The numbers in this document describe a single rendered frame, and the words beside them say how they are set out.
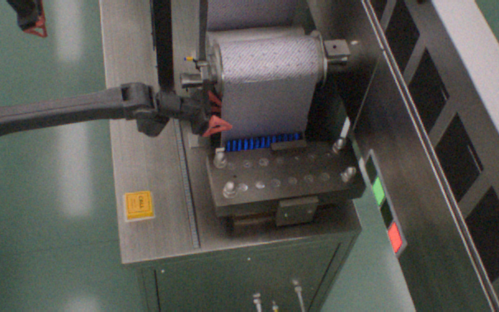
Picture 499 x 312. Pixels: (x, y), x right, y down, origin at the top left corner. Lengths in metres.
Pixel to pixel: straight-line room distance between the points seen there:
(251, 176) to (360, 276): 1.18
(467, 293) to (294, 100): 0.67
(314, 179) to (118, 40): 0.85
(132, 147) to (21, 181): 1.16
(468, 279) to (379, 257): 1.59
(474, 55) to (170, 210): 0.93
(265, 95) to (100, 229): 1.36
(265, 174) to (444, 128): 0.59
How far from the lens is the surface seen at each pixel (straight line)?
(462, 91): 1.08
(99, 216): 2.71
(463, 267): 1.15
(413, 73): 1.24
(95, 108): 1.42
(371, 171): 1.46
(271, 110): 1.57
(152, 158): 1.76
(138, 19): 2.13
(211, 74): 1.46
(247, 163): 1.61
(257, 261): 1.74
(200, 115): 1.49
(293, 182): 1.59
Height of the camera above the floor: 2.36
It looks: 56 degrees down
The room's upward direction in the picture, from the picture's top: 8 degrees clockwise
